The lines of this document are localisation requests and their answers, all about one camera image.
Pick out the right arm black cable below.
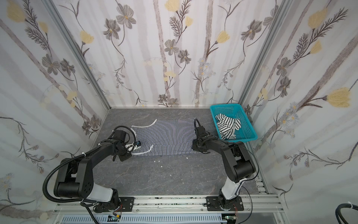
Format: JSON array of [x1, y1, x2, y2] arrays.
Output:
[[236, 151, 260, 224]]

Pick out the white vented cable duct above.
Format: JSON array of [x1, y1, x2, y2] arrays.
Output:
[[60, 214, 227, 224]]

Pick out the aluminium corner post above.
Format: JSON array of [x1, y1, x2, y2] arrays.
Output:
[[42, 0, 111, 110], [238, 0, 293, 105]]

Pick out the teal plastic basket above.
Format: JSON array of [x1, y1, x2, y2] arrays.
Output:
[[210, 104, 258, 142]]

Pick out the aluminium corner post right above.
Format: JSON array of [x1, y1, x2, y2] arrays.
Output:
[[238, 0, 293, 105]]

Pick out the black striped tank top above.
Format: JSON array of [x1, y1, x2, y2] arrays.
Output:
[[215, 113, 241, 140]]

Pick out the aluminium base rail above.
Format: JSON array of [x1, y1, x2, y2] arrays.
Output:
[[53, 194, 284, 215]]

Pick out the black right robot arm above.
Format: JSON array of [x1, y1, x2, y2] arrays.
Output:
[[192, 126, 256, 211]]

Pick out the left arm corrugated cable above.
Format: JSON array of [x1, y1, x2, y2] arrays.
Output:
[[42, 145, 104, 203]]

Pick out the black cable bundle corner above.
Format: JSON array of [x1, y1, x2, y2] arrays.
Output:
[[335, 202, 358, 224]]

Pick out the blue striped tank top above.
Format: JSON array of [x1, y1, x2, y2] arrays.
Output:
[[131, 118, 197, 157]]

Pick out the aluminium corner post left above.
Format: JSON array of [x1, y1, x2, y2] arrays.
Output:
[[42, 0, 111, 110]]

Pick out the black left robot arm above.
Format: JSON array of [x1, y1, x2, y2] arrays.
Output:
[[53, 130, 131, 203]]

